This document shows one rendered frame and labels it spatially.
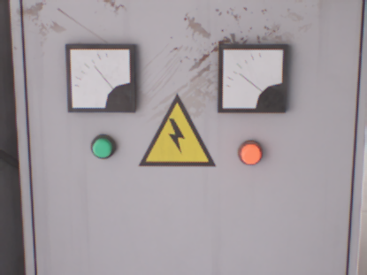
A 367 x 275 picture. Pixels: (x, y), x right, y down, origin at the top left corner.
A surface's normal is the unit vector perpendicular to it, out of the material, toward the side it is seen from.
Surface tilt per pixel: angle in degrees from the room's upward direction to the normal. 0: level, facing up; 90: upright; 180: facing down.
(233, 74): 90
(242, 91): 90
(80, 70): 90
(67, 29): 90
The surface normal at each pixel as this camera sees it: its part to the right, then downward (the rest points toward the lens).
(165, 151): -0.01, 0.23
